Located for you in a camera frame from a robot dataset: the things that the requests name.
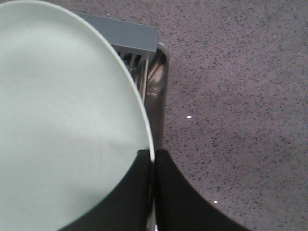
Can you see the grey over-sink drying rack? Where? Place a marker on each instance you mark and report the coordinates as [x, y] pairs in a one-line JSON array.
[[135, 44]]

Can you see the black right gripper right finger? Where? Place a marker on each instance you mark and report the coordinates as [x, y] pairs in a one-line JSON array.
[[179, 207]]

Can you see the stainless steel sink basin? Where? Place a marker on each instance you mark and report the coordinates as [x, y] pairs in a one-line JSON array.
[[155, 98]]

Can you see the light green round plate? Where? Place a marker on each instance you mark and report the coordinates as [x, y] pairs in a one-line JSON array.
[[71, 117]]

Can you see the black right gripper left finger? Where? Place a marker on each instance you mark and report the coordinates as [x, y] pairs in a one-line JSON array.
[[127, 207]]

